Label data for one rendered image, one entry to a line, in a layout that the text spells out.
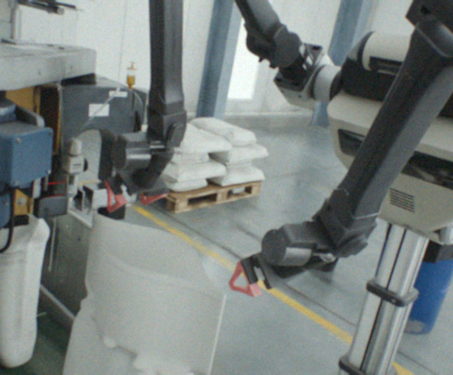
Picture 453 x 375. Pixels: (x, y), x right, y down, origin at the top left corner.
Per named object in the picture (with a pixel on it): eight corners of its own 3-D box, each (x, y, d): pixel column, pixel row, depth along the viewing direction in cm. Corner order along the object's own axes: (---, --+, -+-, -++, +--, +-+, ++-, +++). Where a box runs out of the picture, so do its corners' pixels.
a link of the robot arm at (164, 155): (181, 153, 103) (169, 134, 106) (155, 154, 99) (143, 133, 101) (167, 175, 107) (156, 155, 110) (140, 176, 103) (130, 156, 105)
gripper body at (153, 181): (114, 176, 108) (127, 153, 104) (150, 171, 115) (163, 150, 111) (128, 198, 105) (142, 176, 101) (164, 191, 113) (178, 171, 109)
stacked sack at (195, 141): (234, 154, 433) (237, 137, 428) (180, 158, 385) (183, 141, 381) (202, 141, 459) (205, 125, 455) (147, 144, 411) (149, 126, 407)
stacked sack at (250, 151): (270, 161, 482) (273, 147, 477) (225, 166, 433) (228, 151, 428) (238, 148, 509) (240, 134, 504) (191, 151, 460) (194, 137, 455)
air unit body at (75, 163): (84, 201, 121) (90, 141, 116) (66, 205, 117) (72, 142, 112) (74, 195, 123) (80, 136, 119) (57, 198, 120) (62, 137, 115)
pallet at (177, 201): (259, 194, 492) (262, 181, 487) (174, 214, 403) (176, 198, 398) (202, 169, 541) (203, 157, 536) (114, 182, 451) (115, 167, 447)
